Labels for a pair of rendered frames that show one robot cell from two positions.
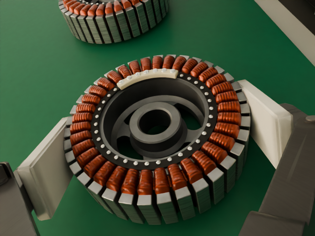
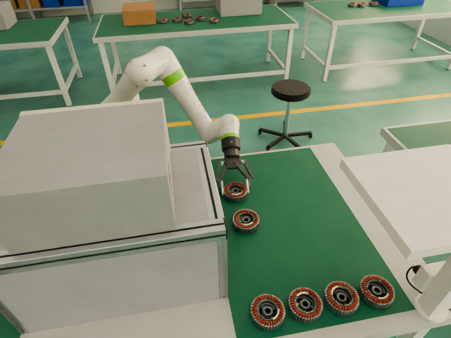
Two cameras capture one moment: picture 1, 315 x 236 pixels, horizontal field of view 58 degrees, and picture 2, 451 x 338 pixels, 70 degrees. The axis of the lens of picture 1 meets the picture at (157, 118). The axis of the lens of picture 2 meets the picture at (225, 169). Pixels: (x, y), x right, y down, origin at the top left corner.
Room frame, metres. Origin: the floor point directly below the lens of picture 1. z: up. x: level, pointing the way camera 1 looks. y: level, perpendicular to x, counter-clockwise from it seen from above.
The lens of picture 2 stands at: (1.17, -0.24, 1.82)
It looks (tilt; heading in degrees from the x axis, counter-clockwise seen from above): 40 degrees down; 170
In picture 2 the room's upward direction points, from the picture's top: 1 degrees counter-clockwise
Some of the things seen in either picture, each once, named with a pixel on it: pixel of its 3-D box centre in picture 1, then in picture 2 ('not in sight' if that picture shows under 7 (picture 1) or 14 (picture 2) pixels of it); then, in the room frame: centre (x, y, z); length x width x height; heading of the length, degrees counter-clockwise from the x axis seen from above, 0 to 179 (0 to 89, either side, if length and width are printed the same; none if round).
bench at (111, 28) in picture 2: not in sight; (197, 51); (-2.83, 0.17, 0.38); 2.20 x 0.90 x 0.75; 89
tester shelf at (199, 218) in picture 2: not in sight; (109, 196); (0.38, -0.47, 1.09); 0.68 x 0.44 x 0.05; 89
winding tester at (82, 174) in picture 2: not in sight; (94, 167); (0.38, -0.48, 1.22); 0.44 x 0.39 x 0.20; 89
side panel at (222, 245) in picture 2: not in sight; (216, 237); (0.47, -0.14, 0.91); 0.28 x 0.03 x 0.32; 179
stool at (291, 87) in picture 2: not in sight; (290, 115); (-1.27, 0.83, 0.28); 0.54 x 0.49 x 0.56; 179
